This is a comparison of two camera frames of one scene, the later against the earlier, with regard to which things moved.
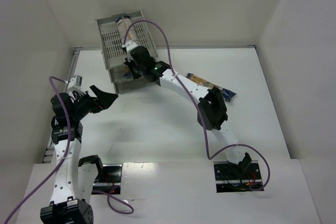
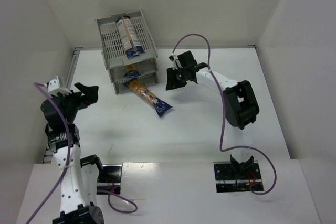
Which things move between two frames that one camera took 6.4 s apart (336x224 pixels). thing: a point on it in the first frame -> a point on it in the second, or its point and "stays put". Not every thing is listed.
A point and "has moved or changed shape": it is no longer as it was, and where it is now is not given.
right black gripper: x=134 y=67 -> x=175 y=76
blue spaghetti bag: x=227 y=94 has moved or changed shape
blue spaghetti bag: x=128 y=74 stays put
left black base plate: x=109 y=181 stays put
